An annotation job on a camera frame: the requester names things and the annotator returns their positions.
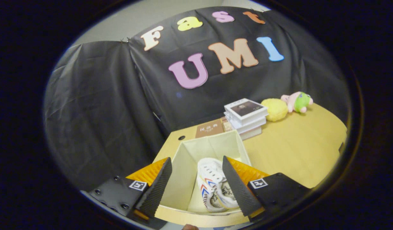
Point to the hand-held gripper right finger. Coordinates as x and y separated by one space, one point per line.
238 188

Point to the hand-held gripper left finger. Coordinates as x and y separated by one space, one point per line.
158 185

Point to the white canvas shoe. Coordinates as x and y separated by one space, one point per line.
210 169
226 199

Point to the grey fabric storage box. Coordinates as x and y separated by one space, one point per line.
183 179

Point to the brown book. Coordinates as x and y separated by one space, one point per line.
209 129

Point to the white book with dark cover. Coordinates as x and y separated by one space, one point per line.
246 108

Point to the yellow fuzzy plush ball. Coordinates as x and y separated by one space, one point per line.
274 110

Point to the black backdrop cloth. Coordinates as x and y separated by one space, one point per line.
103 102

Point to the green and pink plush toy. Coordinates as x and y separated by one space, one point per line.
300 102

